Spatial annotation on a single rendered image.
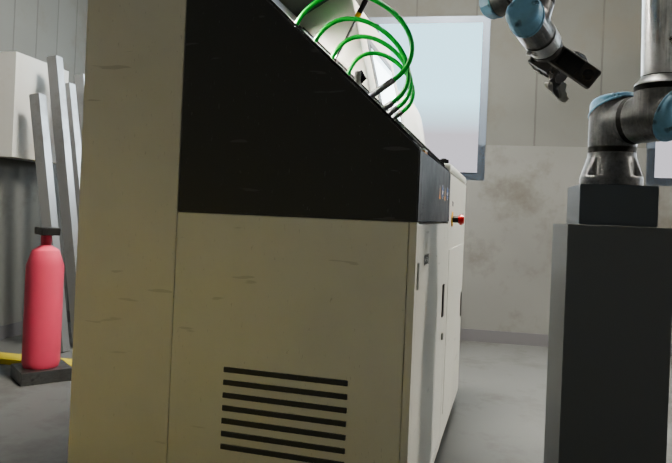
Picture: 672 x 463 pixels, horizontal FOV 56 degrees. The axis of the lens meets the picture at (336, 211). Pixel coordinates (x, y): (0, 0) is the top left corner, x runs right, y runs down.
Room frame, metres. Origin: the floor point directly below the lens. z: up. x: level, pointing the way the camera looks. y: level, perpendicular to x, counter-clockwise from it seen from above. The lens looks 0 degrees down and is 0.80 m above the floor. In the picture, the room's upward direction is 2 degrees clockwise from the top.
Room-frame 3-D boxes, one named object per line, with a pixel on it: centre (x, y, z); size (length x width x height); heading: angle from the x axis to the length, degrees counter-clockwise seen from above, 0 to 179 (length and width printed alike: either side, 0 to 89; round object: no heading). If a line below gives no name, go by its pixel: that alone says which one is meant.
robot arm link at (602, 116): (1.61, -0.70, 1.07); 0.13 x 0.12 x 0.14; 24
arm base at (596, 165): (1.62, -0.70, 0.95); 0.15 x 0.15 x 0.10
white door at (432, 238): (1.71, -0.27, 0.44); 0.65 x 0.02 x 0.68; 164
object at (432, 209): (1.71, -0.25, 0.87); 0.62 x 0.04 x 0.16; 164
